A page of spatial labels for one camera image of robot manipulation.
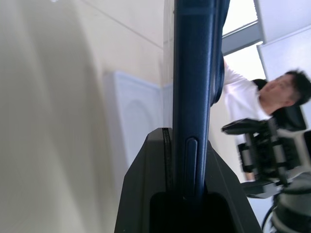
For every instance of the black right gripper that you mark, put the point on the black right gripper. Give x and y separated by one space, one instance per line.
263 155

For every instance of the dark blue smartphone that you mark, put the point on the dark blue smartphone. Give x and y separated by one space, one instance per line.
192 97

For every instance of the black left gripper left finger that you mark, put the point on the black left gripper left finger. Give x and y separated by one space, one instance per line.
141 184

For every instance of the grey structural beam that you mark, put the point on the grey structural beam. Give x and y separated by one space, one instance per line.
243 36

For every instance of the person in white shirt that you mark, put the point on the person in white shirt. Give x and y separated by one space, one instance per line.
243 92

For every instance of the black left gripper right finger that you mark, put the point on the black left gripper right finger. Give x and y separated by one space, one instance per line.
228 184

